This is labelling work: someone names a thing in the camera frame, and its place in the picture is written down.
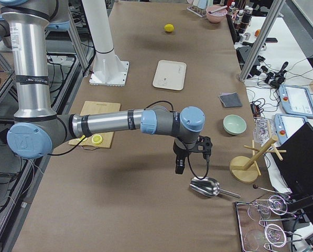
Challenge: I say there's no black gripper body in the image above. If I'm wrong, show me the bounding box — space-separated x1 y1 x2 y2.
173 138 196 158

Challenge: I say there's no yellow lemon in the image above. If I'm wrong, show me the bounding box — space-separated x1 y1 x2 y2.
164 24 175 33

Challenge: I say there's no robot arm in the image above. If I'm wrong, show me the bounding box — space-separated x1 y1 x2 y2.
1 1 212 174

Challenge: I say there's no cream rabbit tray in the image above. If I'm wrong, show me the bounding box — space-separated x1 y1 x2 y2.
153 60 187 91

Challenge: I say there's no black glass tray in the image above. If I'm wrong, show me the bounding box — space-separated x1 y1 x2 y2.
234 196 303 251

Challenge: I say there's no metal scoop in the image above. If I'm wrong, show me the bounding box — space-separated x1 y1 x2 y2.
189 177 241 198

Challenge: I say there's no mint green bowl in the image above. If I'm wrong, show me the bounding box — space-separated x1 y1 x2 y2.
223 114 247 135

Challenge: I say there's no wooden mug tree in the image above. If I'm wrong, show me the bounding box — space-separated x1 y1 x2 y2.
229 121 287 184

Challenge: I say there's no grey folded cloth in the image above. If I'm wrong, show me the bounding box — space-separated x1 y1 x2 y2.
219 92 242 108

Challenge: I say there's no lemon slice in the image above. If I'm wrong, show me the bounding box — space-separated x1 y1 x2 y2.
91 134 103 145

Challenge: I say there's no wooden cutting board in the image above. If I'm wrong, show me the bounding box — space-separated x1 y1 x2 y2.
78 101 121 151

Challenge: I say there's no teach pendant tablet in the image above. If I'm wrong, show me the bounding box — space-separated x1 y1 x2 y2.
274 113 308 145
279 85 313 119

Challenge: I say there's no pink bowl with ice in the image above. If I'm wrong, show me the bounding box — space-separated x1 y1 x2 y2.
206 5 228 23

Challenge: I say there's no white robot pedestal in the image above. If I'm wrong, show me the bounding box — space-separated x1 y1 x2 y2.
82 0 129 87

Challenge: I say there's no aluminium frame post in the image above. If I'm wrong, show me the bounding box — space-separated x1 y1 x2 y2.
239 0 286 82

